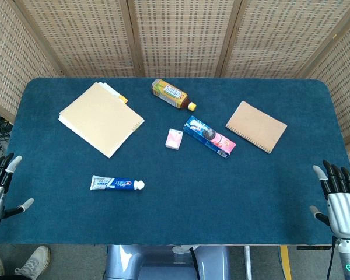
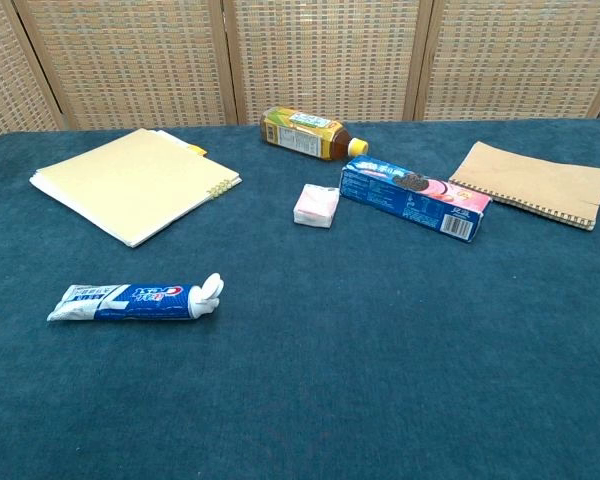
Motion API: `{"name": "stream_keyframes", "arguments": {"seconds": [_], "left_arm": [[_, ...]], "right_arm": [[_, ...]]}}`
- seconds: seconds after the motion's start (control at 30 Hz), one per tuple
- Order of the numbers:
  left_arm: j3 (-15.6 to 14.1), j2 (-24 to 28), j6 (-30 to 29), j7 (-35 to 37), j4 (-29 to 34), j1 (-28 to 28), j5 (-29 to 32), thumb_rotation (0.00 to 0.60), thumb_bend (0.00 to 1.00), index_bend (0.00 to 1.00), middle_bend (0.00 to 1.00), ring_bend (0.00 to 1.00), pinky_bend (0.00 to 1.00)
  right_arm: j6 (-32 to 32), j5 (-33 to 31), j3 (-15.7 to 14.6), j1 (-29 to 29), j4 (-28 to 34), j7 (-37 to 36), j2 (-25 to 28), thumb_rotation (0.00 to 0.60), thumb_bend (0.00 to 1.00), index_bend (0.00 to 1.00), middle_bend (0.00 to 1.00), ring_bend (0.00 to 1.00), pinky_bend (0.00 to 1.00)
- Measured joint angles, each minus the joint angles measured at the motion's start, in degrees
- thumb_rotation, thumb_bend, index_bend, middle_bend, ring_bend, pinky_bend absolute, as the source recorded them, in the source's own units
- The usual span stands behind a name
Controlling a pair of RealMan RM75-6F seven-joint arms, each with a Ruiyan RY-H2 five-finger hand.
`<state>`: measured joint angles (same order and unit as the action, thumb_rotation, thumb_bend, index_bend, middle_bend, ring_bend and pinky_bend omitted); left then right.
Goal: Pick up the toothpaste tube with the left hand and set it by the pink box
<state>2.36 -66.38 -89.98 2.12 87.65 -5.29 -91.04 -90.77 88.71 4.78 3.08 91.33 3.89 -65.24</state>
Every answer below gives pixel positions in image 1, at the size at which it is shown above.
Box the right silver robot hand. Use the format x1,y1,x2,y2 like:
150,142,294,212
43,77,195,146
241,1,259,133
309,159,350,240

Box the blue and white toothpaste tube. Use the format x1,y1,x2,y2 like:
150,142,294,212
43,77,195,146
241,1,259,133
90,174,145,191

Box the white table leg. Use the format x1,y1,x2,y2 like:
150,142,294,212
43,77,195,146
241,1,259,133
244,245,253,280

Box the brown spiral notebook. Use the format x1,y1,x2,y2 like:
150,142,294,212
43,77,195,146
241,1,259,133
225,100,288,155

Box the beige file folder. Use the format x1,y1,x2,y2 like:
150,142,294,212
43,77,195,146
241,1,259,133
58,82,145,159

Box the blue table cloth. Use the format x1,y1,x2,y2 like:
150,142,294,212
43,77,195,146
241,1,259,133
0,77,350,246

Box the blue and pink cookie box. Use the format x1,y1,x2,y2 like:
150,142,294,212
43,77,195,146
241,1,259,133
183,115,237,159

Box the blue-grey robot torso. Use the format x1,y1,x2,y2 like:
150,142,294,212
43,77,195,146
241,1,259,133
103,244,231,280

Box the pink tissue pack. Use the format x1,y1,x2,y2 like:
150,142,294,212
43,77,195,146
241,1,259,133
164,128,184,151

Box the tea bottle with yellow cap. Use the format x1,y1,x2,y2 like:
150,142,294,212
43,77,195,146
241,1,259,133
150,78,197,111

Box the woven folding screen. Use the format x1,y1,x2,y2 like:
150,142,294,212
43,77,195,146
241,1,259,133
0,0,350,164

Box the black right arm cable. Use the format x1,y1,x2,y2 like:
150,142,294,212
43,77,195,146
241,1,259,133
326,236,338,280

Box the black floor cables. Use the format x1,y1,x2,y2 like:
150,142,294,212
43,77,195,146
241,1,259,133
0,113,14,167

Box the black torso cable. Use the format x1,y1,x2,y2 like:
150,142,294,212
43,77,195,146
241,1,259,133
188,246,201,280

